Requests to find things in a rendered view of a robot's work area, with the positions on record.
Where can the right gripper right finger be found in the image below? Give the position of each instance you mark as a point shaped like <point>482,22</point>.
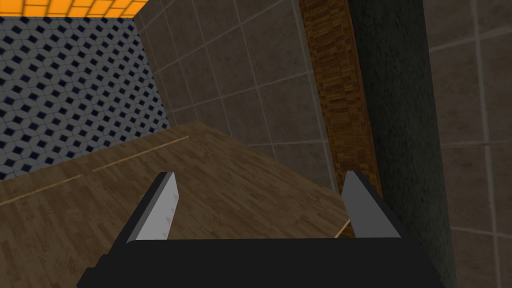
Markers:
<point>366,216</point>

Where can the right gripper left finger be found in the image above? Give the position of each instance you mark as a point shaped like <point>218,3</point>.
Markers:
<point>158,216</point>

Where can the dark grey door leaf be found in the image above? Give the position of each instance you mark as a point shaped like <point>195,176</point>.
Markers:
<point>400,120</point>

